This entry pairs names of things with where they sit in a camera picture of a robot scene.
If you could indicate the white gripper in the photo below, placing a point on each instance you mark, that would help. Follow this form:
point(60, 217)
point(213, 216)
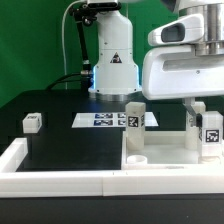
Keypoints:
point(172, 69)

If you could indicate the white square table top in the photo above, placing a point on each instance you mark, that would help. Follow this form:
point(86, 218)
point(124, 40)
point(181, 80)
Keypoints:
point(164, 150)

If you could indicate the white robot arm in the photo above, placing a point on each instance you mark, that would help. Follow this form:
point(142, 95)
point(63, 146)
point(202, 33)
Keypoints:
point(116, 73)

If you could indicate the white U-shaped fence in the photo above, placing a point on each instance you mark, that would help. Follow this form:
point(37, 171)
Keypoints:
point(198, 180)

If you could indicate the white marker sheet with tags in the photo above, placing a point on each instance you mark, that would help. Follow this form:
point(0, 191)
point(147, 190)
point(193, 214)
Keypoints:
point(114, 119)

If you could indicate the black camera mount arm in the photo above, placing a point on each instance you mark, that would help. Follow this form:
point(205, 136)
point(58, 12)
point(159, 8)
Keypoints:
point(83, 16)

